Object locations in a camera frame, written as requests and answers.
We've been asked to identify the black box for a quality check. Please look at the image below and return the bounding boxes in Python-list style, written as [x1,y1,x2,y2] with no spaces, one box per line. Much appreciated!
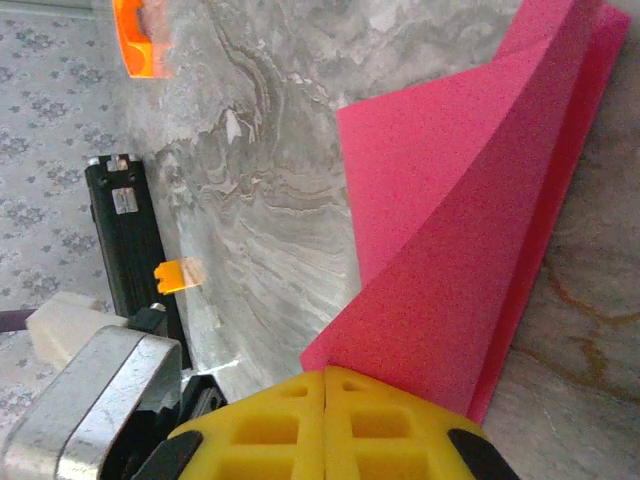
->
[83,153,194,371]

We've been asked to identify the orange curved plastic piece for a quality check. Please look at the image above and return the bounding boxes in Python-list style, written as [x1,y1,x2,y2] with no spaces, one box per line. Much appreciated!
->
[110,0,176,79]

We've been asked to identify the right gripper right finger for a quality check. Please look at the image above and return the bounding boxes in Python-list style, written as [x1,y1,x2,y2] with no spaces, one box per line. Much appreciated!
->
[323,365,521,480]

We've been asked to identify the pink cloth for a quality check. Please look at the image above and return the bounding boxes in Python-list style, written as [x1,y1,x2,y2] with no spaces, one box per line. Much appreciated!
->
[299,0,632,426]

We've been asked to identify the small orange flat piece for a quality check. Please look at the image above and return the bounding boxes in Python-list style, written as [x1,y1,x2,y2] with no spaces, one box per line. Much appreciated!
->
[153,257,205,296]

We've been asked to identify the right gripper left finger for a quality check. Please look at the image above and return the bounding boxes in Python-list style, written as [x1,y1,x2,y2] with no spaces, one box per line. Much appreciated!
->
[130,367,327,480]

